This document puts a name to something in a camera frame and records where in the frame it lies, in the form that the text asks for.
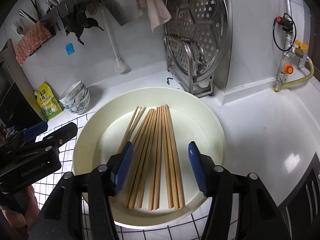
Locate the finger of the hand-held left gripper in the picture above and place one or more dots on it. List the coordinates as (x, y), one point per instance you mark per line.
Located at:
(65, 131)
(35, 130)

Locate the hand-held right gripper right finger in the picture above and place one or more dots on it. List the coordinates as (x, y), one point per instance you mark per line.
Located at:
(198, 167)

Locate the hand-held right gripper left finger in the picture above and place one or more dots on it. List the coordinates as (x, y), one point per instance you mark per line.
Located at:
(122, 167)

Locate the row of wooden chopsticks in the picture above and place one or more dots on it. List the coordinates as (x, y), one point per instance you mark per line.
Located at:
(171, 155)

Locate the cream round plate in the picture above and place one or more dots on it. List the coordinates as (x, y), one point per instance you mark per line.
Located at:
(195, 125)

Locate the hanging kitchen utensils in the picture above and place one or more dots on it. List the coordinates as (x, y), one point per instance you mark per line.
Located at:
(35, 12)

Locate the person's left hand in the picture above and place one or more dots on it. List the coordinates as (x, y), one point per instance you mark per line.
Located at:
(12, 220)

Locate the white black grid cloth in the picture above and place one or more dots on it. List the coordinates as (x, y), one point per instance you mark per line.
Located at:
(65, 155)

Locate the blue patterned white bowl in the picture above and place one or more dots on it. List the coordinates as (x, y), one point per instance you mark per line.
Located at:
(84, 100)
(72, 92)
(80, 110)

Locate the yellow green seasoning pouch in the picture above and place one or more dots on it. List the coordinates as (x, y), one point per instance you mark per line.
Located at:
(48, 105)

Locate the black range hood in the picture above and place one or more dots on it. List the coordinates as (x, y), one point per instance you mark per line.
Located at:
(15, 100)

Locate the white dish brush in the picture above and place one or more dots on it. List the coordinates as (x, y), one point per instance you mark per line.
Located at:
(121, 66)

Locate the orange pink waffle cloth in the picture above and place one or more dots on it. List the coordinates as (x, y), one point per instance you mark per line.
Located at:
(32, 42)

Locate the small black hex key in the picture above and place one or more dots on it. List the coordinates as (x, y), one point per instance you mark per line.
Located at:
(168, 81)

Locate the stainless steel rack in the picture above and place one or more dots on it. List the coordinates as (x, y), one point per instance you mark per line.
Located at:
(189, 62)

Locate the black cabinet front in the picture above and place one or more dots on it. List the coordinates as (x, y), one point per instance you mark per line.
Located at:
(305, 200)

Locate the small perforated steamer tray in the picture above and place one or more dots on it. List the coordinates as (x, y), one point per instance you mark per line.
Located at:
(180, 57)

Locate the black hanging cloth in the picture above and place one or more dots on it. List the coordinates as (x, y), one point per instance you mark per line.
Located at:
(80, 17)

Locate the orange capped gas fitting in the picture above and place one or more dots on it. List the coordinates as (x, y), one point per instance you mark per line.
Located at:
(288, 69)

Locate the steel cleaver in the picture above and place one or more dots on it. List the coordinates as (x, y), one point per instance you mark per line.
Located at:
(125, 7)

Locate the large perforated steamer tray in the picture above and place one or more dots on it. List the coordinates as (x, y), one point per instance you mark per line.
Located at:
(200, 17)

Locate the pink rag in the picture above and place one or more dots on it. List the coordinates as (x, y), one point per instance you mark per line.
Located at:
(155, 7)

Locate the red black gas valve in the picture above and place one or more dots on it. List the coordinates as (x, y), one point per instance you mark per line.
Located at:
(285, 22)

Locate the metal gas pipe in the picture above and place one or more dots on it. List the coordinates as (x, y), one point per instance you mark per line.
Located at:
(287, 0)

